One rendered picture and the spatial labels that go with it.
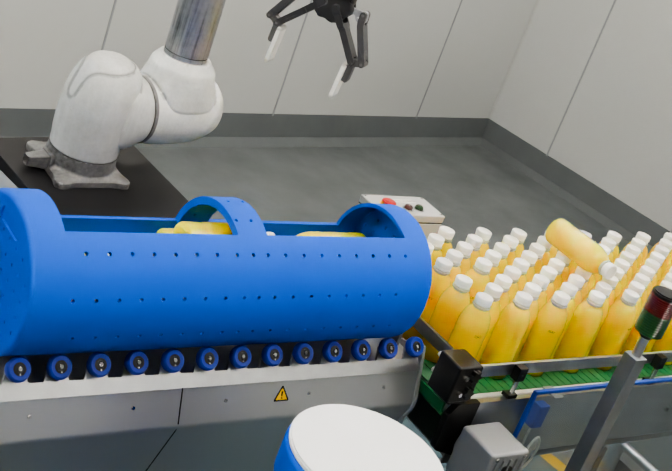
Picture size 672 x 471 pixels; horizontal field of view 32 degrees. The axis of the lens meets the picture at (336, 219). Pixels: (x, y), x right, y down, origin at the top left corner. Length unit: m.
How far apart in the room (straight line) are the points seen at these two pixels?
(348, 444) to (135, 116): 0.94
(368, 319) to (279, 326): 0.21
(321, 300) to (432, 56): 4.72
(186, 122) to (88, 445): 0.82
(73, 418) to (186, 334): 0.24
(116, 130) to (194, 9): 0.31
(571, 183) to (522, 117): 0.54
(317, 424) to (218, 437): 0.38
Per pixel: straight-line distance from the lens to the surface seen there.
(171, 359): 2.21
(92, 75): 2.55
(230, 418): 2.34
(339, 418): 2.09
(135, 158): 2.83
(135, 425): 2.23
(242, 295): 2.16
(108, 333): 2.07
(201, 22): 2.63
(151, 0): 5.45
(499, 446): 2.58
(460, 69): 7.15
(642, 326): 2.61
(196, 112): 2.69
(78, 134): 2.58
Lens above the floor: 2.11
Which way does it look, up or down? 22 degrees down
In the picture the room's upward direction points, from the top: 21 degrees clockwise
